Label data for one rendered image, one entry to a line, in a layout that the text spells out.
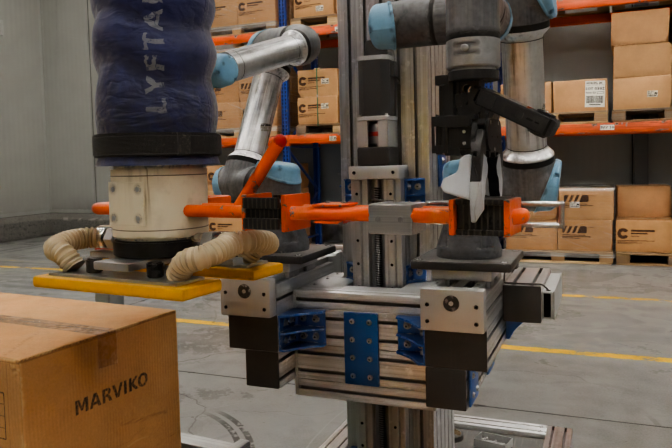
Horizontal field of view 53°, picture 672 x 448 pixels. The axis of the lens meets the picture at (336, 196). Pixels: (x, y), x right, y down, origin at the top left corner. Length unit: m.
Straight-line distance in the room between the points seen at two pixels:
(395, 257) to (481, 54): 0.86
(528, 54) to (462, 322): 0.57
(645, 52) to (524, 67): 6.81
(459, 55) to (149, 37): 0.52
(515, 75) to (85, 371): 1.03
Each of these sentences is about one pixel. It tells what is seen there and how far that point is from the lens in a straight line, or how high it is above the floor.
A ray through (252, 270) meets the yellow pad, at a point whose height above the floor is 1.08.
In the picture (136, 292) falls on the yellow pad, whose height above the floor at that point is 1.07.
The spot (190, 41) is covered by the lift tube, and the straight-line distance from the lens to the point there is 1.19.
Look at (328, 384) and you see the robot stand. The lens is 1.72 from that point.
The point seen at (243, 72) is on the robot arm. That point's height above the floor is 1.49.
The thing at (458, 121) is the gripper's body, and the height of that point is 1.32.
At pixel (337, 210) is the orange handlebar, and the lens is 1.02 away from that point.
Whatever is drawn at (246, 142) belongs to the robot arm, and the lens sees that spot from 1.85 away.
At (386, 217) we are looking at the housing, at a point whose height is 1.18.
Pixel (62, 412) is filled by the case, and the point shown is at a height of 0.83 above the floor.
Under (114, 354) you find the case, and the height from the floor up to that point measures 0.90.
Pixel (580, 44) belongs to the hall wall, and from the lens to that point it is 9.57.
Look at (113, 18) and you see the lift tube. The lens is 1.21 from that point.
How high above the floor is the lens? 1.27
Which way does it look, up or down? 3 degrees down
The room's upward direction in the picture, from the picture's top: 1 degrees counter-clockwise
